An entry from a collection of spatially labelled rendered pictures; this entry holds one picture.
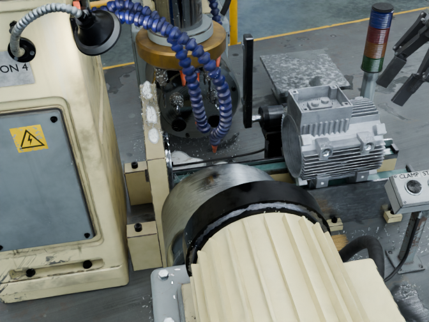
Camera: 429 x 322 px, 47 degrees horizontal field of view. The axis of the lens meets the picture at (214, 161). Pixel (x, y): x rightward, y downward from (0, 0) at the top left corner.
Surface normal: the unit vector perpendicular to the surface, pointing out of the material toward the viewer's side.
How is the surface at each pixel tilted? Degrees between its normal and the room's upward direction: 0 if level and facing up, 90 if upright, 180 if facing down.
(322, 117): 90
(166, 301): 0
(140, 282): 0
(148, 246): 90
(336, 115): 90
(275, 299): 14
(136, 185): 90
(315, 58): 0
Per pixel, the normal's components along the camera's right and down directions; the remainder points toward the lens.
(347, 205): 0.16, 0.62
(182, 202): -0.65, -0.52
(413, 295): -0.04, -0.78
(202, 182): -0.38, -0.68
